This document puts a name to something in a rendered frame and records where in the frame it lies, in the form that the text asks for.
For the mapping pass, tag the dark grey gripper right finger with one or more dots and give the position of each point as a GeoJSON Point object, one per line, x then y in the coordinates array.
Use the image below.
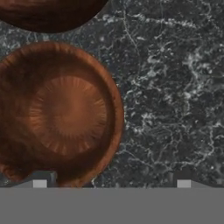
{"type": "Point", "coordinates": [183, 178]}

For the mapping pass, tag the dark brown wooden bowl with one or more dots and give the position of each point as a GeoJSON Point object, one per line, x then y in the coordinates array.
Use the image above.
{"type": "Point", "coordinates": [49, 14]}

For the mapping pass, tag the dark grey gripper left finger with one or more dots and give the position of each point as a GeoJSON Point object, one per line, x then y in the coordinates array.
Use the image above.
{"type": "Point", "coordinates": [43, 178]}

